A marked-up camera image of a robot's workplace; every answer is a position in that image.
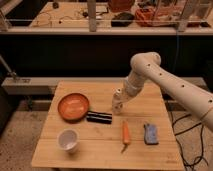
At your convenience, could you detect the clear plastic bottle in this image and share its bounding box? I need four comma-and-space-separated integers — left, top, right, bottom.
112, 89, 124, 115

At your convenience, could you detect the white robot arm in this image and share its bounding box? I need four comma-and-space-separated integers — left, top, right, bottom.
123, 52, 213, 132

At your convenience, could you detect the orange frying pan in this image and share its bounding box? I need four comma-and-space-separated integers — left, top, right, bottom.
57, 93, 112, 124

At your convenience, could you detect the orange carrot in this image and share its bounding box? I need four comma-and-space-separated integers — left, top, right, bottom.
121, 121, 131, 152

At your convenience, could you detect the blue sponge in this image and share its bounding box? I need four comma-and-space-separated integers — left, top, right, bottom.
144, 123, 159, 145

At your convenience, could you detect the white cup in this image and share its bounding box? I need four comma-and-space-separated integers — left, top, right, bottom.
57, 129, 78, 154

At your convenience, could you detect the black object on bench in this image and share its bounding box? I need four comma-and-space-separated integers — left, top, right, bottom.
111, 12, 134, 27

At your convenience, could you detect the orange box on bench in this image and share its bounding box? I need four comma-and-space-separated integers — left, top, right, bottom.
135, 9, 172, 27

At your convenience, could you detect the wooden post on bench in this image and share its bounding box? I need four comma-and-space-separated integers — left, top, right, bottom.
87, 0, 97, 32

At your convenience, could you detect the metal clamp bracket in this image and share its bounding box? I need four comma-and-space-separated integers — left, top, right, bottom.
0, 54, 30, 83

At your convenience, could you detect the black cable on floor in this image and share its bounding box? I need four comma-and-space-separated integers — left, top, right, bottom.
171, 113, 211, 171

